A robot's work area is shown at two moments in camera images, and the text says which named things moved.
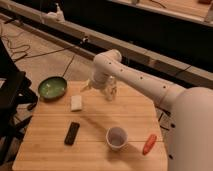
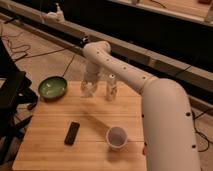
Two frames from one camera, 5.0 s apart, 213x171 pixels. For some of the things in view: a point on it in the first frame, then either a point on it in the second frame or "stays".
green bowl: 52,88 stays
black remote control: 71,134 stays
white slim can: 111,89 stays
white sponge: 76,103 -> 87,91
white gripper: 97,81 -> 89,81
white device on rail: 57,16 stays
